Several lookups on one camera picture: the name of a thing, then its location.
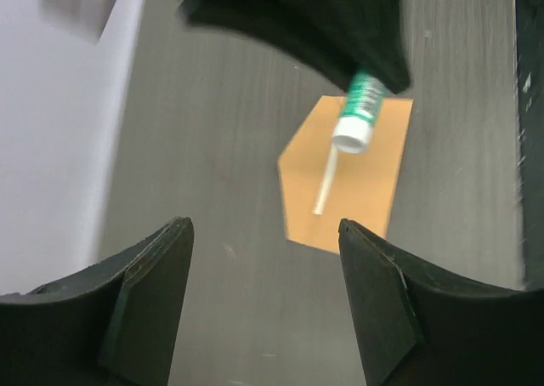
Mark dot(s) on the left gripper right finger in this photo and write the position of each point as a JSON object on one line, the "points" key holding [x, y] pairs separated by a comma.
{"points": [[419, 324]]}

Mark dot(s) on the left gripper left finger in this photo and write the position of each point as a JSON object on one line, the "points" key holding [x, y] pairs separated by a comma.
{"points": [[113, 323]]}

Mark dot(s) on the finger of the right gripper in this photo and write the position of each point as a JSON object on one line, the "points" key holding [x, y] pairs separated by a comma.
{"points": [[337, 38]]}

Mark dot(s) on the green white glue stick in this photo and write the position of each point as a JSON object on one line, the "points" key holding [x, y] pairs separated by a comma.
{"points": [[355, 124]]}

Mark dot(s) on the orange paper envelope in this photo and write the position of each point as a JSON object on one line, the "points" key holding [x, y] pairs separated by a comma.
{"points": [[363, 185]]}

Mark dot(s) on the beige letter paper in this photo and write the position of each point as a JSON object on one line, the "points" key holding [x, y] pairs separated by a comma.
{"points": [[327, 180]]}

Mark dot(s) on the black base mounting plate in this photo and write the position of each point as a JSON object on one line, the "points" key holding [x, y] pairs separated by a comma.
{"points": [[529, 45]]}

